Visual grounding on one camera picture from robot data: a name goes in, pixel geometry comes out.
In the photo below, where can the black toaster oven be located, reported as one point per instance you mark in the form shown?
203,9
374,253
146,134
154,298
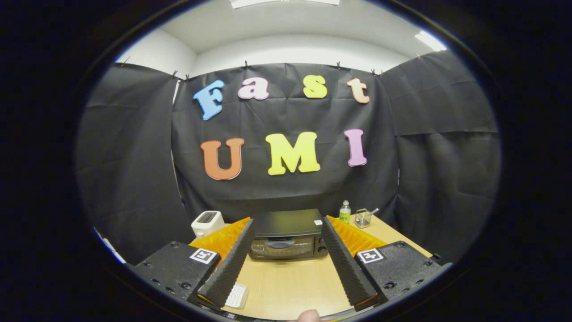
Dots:
286,221

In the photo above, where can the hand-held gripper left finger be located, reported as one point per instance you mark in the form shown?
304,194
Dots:
230,268

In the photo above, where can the small ceiling light panel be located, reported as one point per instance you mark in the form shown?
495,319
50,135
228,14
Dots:
431,41

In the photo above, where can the white rectangular tray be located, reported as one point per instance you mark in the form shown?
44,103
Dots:
237,295

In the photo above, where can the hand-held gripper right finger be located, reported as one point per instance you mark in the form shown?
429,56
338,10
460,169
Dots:
346,268

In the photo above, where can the white pop-up toaster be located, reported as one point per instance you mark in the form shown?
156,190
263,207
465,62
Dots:
208,223

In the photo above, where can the green drink bottle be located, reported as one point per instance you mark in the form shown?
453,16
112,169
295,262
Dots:
345,215

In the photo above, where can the long ceiling light panel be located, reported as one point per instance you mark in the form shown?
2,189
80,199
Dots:
286,2

